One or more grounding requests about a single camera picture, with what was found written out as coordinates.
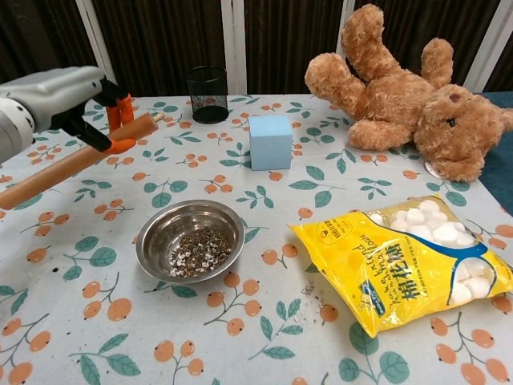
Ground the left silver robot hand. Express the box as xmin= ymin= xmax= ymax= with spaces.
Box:
xmin=0 ymin=66 xmax=135 ymax=154

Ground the thick wooden rod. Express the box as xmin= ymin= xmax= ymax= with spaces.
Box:
xmin=0 ymin=112 xmax=156 ymax=211

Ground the steel bowl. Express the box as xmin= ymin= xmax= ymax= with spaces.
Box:
xmin=135 ymin=199 xmax=245 ymax=284

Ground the black mesh pen cup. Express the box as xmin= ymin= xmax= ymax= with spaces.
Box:
xmin=185 ymin=66 xmax=230 ymax=124

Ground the blue foam cube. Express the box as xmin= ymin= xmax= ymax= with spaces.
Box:
xmin=248 ymin=115 xmax=293 ymax=172

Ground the floral tablecloth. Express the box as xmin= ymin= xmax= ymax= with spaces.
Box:
xmin=0 ymin=92 xmax=513 ymax=385

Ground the brown teddy bear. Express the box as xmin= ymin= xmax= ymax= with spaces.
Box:
xmin=304 ymin=3 xmax=513 ymax=184

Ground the yellow marshmallow bag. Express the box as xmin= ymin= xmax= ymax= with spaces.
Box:
xmin=289 ymin=194 xmax=513 ymax=338

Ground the round white teddy tag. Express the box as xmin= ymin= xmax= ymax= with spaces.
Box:
xmin=425 ymin=161 xmax=446 ymax=180

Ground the white screen frame post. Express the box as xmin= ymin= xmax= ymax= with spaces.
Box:
xmin=75 ymin=0 xmax=118 ymax=87
xmin=330 ymin=0 xmax=350 ymax=57
xmin=221 ymin=0 xmax=248 ymax=96
xmin=474 ymin=0 xmax=513 ymax=92

